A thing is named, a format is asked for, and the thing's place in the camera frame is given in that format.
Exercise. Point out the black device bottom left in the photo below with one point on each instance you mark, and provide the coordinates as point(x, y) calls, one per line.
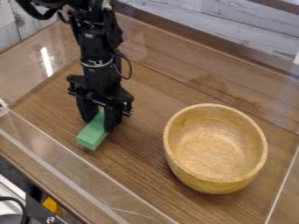
point(42, 215)

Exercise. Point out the clear acrylic front wall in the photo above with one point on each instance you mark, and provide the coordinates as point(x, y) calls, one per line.
point(82, 187)

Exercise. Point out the green rectangular block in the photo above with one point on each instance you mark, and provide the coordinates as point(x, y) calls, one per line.
point(93, 134)

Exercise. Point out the brown wooden bowl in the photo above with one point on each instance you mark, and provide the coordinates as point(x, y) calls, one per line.
point(216, 148)

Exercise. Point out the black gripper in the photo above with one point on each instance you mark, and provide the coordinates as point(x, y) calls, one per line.
point(98, 89)

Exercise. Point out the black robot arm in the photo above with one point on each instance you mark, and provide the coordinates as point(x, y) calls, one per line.
point(99, 36)

